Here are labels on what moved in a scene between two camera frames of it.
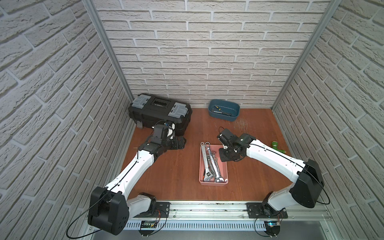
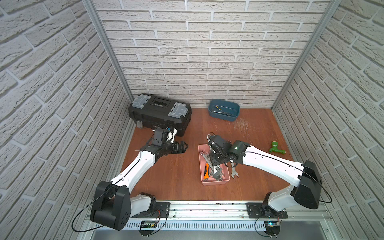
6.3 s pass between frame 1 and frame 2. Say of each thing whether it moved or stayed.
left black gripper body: moved
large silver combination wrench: moved
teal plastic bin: stayed
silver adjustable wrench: stayed
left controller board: stayed
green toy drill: stayed
